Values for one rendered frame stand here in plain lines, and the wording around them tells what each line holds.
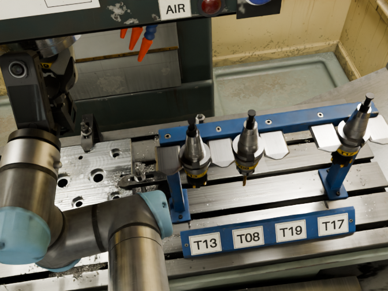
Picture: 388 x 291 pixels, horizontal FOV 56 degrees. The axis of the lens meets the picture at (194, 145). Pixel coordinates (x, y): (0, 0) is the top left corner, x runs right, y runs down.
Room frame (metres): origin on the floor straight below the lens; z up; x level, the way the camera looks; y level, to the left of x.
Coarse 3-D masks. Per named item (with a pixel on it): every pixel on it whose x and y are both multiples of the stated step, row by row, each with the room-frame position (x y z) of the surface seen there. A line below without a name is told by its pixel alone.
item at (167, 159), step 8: (176, 144) 0.46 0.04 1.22; (160, 152) 0.45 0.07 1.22; (168, 152) 0.44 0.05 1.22; (176, 152) 0.44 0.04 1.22; (160, 160) 0.43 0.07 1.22; (168, 160) 0.43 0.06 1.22; (176, 160) 0.42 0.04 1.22; (160, 168) 0.41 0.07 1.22; (168, 168) 0.41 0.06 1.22; (176, 168) 0.40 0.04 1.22
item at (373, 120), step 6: (372, 120) 0.48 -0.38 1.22; (378, 120) 0.47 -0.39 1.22; (384, 120) 0.47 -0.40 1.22; (372, 126) 0.46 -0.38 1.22; (378, 126) 0.46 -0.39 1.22; (384, 126) 0.46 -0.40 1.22; (372, 132) 0.44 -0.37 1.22; (378, 132) 0.44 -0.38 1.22; (384, 132) 0.44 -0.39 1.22; (372, 138) 0.43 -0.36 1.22; (378, 138) 0.43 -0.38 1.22; (384, 138) 0.43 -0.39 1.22; (384, 144) 0.41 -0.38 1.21
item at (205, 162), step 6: (204, 144) 0.45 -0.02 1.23; (180, 150) 0.44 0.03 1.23; (180, 156) 0.42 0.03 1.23; (186, 162) 0.41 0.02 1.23; (192, 162) 0.41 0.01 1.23; (198, 162) 0.41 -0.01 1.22; (204, 162) 0.41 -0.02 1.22; (186, 168) 0.41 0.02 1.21; (192, 168) 0.41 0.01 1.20; (198, 168) 0.41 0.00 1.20; (204, 168) 0.40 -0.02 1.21
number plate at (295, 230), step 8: (280, 224) 0.38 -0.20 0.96; (288, 224) 0.37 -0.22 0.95; (296, 224) 0.37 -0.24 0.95; (304, 224) 0.37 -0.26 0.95; (280, 232) 0.36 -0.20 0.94; (288, 232) 0.36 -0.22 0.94; (296, 232) 0.36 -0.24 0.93; (304, 232) 0.36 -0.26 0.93; (280, 240) 0.35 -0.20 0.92; (288, 240) 0.35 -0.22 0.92
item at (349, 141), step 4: (340, 124) 0.47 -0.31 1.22; (344, 124) 0.47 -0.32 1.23; (340, 128) 0.46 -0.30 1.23; (368, 128) 0.45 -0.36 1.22; (340, 132) 0.45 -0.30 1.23; (368, 132) 0.44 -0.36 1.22; (340, 136) 0.44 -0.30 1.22; (344, 136) 0.43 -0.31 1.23; (364, 136) 0.43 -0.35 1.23; (368, 136) 0.43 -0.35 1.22; (344, 140) 0.43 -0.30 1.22; (348, 140) 0.42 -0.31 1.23; (352, 140) 0.42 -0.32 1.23; (356, 140) 0.42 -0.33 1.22; (360, 140) 0.43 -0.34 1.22; (364, 140) 0.42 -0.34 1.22; (344, 144) 0.43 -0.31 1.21; (348, 144) 0.42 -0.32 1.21; (352, 144) 0.42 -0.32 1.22; (356, 144) 0.42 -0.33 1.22; (360, 144) 0.42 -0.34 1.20; (364, 144) 0.42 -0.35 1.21; (348, 148) 0.42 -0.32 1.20; (352, 148) 0.42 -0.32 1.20
